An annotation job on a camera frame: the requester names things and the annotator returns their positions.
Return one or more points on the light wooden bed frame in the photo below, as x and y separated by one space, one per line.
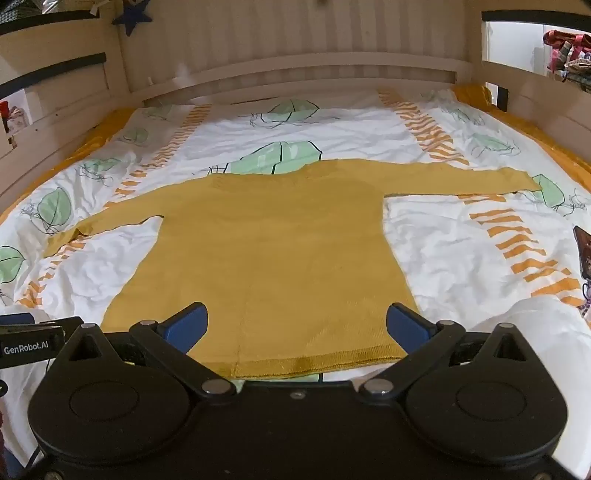
277 41

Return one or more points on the mustard yellow knit sweater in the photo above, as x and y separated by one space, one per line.
277 254

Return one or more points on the black rail padding strip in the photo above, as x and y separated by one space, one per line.
531 17
55 70
46 21

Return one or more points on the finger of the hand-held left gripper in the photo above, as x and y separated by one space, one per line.
27 328

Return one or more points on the brown printed cloth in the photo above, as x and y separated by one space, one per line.
584 251

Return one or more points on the dark blue star decoration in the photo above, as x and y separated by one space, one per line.
131 18

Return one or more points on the white leaf print duvet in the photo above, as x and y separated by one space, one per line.
438 240

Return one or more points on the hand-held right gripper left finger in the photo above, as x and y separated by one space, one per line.
187 325

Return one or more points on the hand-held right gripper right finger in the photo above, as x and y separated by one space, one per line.
406 327

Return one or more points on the floral patterned box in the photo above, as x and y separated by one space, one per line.
16 115

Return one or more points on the pile of colourful clothes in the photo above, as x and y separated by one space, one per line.
570 50

